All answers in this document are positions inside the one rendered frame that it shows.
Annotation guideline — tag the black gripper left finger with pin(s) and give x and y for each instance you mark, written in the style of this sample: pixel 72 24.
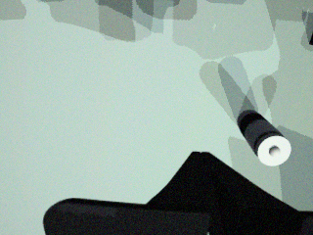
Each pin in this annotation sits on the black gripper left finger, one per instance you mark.
pixel 178 209

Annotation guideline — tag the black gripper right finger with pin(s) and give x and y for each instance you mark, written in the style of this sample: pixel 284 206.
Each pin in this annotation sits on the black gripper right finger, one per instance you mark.
pixel 239 207

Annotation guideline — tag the grey cylindrical battery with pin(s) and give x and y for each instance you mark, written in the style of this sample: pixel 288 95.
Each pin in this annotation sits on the grey cylindrical battery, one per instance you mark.
pixel 267 143

